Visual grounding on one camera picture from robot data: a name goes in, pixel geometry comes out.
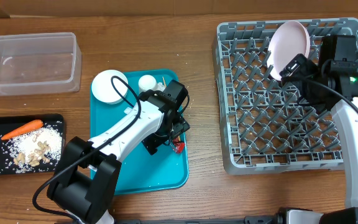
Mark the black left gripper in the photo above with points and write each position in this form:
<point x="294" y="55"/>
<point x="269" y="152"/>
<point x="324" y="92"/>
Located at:
<point x="153" y="140"/>

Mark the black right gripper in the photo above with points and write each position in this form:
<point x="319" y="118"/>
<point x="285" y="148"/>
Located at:
<point x="299" y="79"/>

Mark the red snack wrapper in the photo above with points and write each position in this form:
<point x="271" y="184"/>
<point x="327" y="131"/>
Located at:
<point x="178" y="146"/>

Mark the large white plate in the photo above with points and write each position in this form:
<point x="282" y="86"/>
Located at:
<point x="289" y="40"/>

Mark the white bowl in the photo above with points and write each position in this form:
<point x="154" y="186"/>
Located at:
<point x="103" y="90"/>

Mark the orange carrot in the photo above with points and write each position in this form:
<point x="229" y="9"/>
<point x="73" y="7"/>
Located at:
<point x="26" y="128"/>

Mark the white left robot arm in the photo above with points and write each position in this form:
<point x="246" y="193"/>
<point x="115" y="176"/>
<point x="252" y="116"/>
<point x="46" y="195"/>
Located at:
<point x="86" y="175"/>

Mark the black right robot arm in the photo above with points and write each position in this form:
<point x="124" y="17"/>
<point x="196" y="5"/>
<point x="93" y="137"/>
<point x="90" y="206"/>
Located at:
<point x="330" y="85"/>

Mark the grey plastic dishwasher rack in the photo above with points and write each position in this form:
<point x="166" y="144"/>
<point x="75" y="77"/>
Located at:
<point x="263" y="129"/>

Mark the black food waste tray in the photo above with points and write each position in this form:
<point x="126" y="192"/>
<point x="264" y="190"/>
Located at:
<point x="21" y="120"/>

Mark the white paper cup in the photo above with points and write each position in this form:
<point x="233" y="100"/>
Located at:
<point x="147" y="82"/>

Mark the teal plastic serving tray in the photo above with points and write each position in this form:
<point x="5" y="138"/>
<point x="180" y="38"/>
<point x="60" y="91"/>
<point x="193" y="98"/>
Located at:
<point x="140" y="171"/>

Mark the pile of rice and peanuts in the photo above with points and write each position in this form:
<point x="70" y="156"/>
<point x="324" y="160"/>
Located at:
<point x="36" y="151"/>

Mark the clear plastic bin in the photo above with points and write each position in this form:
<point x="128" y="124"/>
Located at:
<point x="45" y="63"/>

